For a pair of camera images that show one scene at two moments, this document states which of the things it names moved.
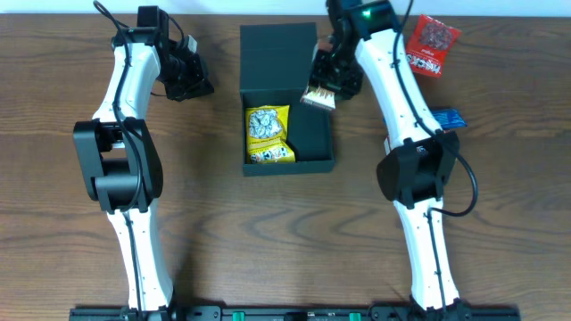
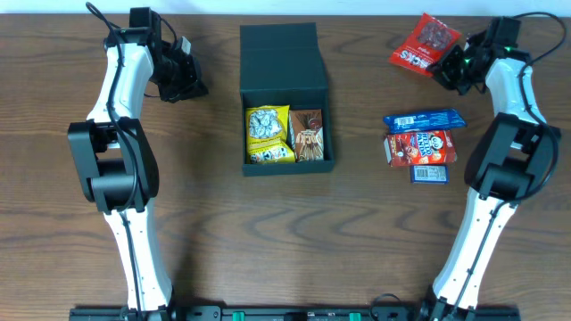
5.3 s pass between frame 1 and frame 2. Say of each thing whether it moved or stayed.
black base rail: stayed
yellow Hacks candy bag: stayed
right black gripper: moved
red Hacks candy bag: stayed
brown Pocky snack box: moved
